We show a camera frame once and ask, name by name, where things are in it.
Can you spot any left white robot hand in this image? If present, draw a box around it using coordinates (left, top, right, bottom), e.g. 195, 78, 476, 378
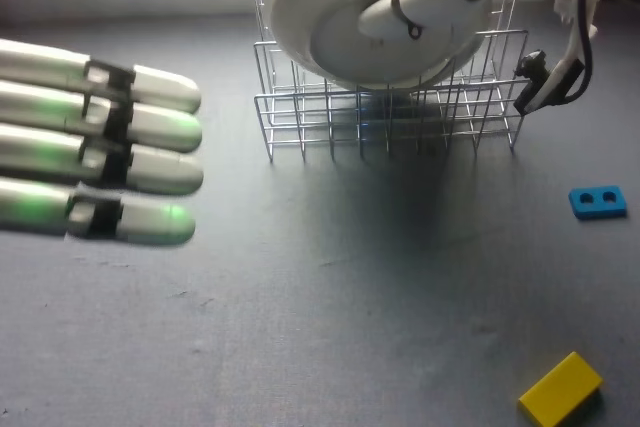
0, 38, 206, 249

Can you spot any white plate with black rim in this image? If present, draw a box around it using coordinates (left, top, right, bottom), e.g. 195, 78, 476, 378
267, 0, 490, 92

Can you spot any blue block with two holes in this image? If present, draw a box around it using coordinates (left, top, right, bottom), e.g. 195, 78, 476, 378
568, 185, 629, 222

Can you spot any yellow rectangular block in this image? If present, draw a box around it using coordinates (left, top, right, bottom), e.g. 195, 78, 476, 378
517, 350, 604, 426

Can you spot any silver wire dish rack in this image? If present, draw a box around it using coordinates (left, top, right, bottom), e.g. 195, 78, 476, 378
249, 0, 530, 163

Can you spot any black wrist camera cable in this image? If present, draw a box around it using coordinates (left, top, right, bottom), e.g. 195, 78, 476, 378
567, 0, 600, 104

